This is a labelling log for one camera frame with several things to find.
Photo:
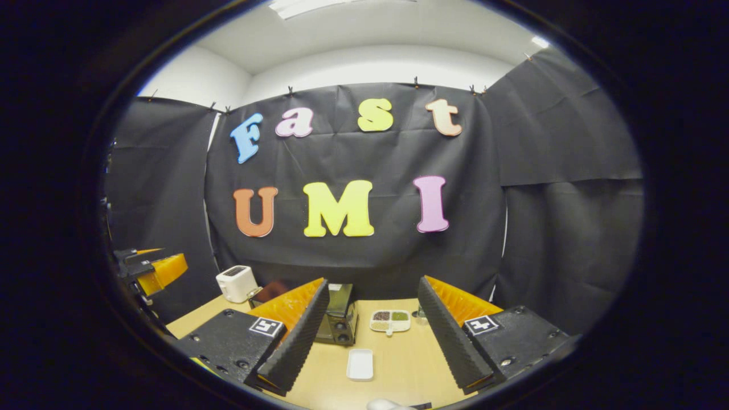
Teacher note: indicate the black table edge clamp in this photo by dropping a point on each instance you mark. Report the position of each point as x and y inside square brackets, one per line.
[421, 406]

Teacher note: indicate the black backdrop cloth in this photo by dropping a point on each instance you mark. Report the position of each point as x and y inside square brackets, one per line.
[569, 125]

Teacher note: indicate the white divided dish with seeds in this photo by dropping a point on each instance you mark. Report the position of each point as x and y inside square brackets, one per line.
[390, 320]

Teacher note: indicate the white toaster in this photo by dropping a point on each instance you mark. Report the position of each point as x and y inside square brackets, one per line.
[236, 283]

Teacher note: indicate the white rectangular tray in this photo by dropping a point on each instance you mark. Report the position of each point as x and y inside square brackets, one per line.
[360, 364]

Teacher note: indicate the clear water bottle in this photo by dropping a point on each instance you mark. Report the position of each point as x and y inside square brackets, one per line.
[421, 312]

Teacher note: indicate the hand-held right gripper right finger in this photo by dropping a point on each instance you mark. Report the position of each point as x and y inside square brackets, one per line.
[450, 336]

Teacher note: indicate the black electric oven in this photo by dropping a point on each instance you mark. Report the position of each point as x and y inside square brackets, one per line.
[340, 319]

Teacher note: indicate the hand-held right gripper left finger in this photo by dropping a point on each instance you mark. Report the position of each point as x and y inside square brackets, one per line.
[302, 336]

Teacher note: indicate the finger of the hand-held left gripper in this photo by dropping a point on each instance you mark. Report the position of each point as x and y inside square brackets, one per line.
[165, 270]
[134, 256]

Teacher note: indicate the long ceiling light panel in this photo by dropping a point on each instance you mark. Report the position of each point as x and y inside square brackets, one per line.
[342, 5]

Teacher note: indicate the small ceiling light panel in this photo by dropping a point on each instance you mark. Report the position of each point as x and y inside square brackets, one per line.
[540, 41]

